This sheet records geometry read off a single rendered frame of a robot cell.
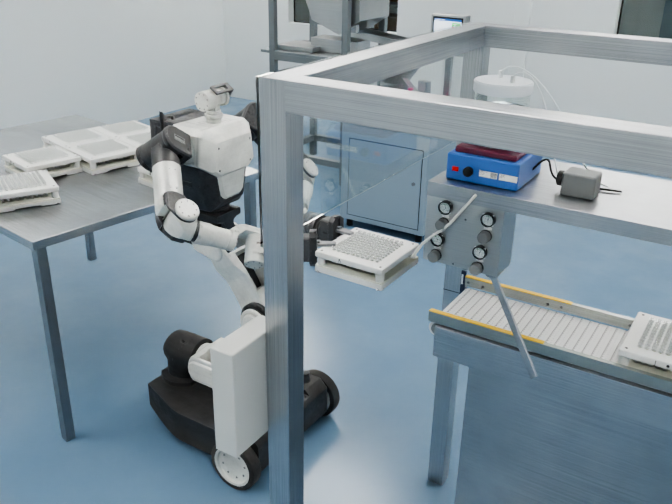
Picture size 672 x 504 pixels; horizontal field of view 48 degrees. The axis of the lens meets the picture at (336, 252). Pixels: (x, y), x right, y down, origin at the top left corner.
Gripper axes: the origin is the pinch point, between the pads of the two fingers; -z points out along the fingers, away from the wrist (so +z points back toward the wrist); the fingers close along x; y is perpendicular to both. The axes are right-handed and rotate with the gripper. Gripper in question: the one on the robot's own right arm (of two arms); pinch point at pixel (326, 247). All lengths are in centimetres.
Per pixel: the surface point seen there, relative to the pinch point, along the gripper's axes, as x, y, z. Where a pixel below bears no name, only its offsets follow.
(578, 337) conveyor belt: 12, 35, -73
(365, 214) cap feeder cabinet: 79, -243, -19
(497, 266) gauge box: -12, 41, -46
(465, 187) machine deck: -32, 35, -37
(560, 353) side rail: 10, 48, -64
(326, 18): -34, -352, 9
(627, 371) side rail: 10, 57, -79
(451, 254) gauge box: -13, 34, -35
